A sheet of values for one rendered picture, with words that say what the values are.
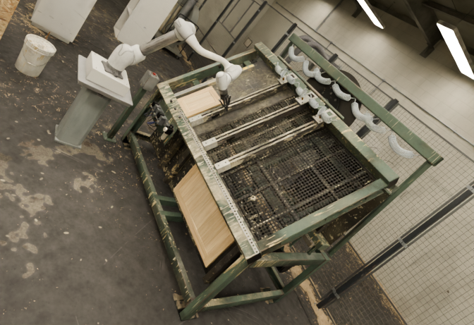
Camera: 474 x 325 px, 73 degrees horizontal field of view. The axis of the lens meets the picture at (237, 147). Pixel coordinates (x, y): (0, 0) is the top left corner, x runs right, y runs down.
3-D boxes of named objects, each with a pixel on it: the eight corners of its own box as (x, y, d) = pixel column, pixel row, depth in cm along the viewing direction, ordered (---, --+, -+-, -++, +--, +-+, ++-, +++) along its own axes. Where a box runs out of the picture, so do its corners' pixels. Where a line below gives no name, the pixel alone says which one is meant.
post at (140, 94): (106, 135, 366) (141, 84, 342) (111, 136, 370) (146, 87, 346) (106, 138, 362) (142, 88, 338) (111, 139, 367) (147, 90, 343)
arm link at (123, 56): (104, 59, 281) (117, 39, 275) (113, 58, 299) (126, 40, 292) (118, 72, 283) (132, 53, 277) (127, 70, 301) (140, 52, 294)
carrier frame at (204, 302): (120, 137, 382) (159, 84, 355) (203, 162, 482) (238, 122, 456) (180, 321, 249) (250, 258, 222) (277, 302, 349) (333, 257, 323)
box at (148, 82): (138, 82, 342) (147, 69, 336) (147, 87, 350) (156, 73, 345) (141, 88, 335) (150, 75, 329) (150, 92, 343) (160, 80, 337)
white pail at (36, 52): (14, 56, 360) (32, 22, 345) (42, 69, 379) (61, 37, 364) (9, 69, 337) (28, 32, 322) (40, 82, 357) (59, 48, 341)
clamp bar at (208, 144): (202, 145, 296) (197, 127, 277) (311, 99, 320) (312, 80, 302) (206, 153, 290) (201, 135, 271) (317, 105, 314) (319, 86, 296)
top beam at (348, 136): (254, 51, 382) (253, 44, 375) (261, 48, 384) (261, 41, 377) (386, 189, 249) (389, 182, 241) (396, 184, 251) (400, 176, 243)
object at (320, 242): (276, 189, 321) (338, 128, 294) (284, 192, 332) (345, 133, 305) (317, 249, 279) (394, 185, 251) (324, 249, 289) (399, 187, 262)
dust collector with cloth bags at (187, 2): (147, 25, 875) (195, -47, 805) (168, 39, 919) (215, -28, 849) (154, 46, 779) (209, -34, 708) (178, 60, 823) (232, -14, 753)
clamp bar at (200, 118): (189, 122, 317) (183, 104, 299) (292, 80, 342) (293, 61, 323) (192, 128, 311) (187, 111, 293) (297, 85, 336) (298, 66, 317)
